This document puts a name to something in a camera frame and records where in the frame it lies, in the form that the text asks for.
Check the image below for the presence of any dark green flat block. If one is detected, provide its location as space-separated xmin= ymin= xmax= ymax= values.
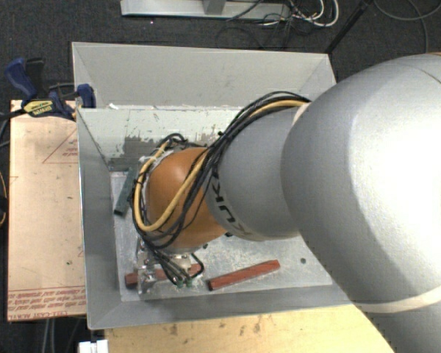
xmin=113 ymin=165 xmax=139 ymax=217

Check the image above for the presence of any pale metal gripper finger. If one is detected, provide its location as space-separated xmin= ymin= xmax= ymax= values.
xmin=135 ymin=240 xmax=150 ymax=269
xmin=137 ymin=267 xmax=159 ymax=295

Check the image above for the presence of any brown cardboard board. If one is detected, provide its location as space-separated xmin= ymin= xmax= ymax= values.
xmin=7 ymin=99 xmax=87 ymax=323

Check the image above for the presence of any grey metal bin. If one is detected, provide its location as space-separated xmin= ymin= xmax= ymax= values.
xmin=71 ymin=41 xmax=354 ymax=331

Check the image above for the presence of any red-brown flat block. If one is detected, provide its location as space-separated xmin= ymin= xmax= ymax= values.
xmin=124 ymin=263 xmax=203 ymax=290
xmin=207 ymin=259 xmax=282 ymax=292

